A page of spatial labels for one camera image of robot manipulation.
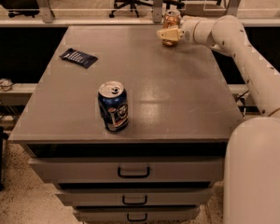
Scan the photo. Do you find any orange soda can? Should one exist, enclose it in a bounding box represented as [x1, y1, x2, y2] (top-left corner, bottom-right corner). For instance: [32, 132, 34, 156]
[162, 10, 181, 47]

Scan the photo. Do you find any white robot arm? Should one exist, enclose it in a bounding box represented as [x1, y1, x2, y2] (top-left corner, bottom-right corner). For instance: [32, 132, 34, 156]
[157, 15, 280, 224]

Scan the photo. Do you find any blue soda can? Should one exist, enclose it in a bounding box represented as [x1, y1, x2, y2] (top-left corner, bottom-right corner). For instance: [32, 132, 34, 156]
[98, 81, 129, 132]

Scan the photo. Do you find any black office chair centre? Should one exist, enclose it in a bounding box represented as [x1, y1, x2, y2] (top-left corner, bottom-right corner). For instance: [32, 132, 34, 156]
[109, 0, 153, 18]

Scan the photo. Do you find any dark blue snack packet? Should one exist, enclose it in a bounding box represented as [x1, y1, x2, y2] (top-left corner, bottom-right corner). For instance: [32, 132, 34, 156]
[60, 48, 98, 69]

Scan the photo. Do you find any grey drawer cabinet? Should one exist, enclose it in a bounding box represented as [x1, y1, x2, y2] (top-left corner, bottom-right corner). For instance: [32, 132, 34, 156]
[10, 25, 241, 224]

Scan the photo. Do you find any black power cable right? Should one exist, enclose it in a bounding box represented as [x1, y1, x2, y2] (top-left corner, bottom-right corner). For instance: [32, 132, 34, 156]
[234, 90, 250, 117]

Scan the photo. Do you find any metal railing frame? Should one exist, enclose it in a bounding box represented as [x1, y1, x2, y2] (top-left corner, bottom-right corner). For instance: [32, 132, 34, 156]
[0, 0, 280, 26]

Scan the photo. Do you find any top drawer black handle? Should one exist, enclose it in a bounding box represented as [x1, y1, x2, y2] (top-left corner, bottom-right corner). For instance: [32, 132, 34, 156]
[118, 167, 150, 179]

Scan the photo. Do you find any drawer black handle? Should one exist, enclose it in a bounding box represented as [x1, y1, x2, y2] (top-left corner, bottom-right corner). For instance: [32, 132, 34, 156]
[121, 195, 147, 205]
[126, 213, 147, 222]
[118, 167, 150, 179]

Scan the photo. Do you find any middle drawer black handle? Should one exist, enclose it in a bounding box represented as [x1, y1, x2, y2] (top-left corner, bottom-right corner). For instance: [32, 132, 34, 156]
[121, 195, 147, 205]

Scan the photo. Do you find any bottom drawer black handle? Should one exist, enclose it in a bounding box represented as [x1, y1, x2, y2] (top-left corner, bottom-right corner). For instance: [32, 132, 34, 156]
[126, 213, 147, 222]

